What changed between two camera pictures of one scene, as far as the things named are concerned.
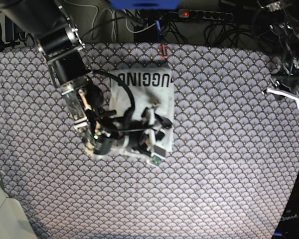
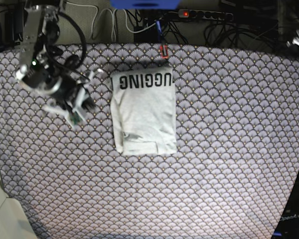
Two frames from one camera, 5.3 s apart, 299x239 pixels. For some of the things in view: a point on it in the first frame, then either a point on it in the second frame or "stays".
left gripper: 137,131 -> 67,92
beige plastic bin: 8,219 stays
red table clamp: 165,51 stays
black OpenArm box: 294,223 stays
